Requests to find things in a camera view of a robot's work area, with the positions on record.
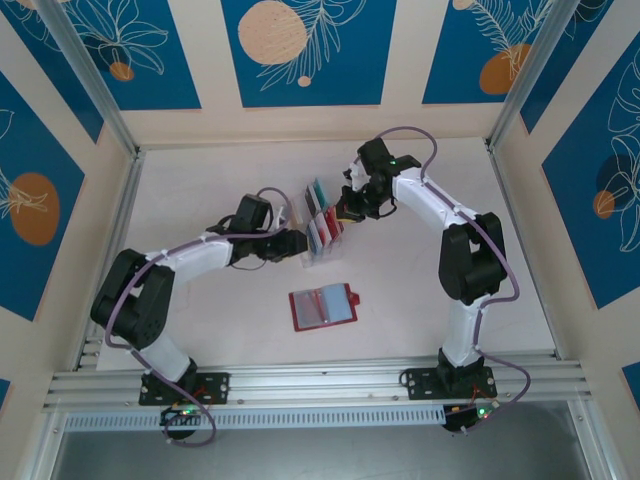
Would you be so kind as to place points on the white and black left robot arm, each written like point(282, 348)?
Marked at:
point(200, 257)

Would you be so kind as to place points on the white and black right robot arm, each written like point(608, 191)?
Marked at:
point(430, 200)

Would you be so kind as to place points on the black credit card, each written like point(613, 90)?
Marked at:
point(312, 199)

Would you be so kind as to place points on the aluminium table side rail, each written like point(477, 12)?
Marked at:
point(122, 210)
point(520, 240)

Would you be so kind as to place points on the clear acrylic card stand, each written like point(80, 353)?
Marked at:
point(320, 257)

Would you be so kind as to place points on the aluminium frame leg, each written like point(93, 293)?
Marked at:
point(42, 450)
point(592, 445)

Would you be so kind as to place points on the teal credit card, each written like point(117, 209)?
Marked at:
point(321, 191)

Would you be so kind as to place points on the red card with gold pattern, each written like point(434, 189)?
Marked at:
point(305, 307)

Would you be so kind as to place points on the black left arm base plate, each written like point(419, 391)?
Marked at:
point(220, 387)

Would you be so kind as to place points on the plain red credit card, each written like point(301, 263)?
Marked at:
point(334, 224)

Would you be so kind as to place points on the red leather card holder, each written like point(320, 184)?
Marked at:
point(340, 305)

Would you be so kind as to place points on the aluminium frame post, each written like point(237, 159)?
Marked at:
point(528, 75)
point(91, 75)

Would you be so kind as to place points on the white and blue credit card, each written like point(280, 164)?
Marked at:
point(316, 234)

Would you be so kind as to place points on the aluminium mounting beam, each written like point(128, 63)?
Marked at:
point(325, 385)

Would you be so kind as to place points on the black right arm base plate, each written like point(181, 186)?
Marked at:
point(420, 382)

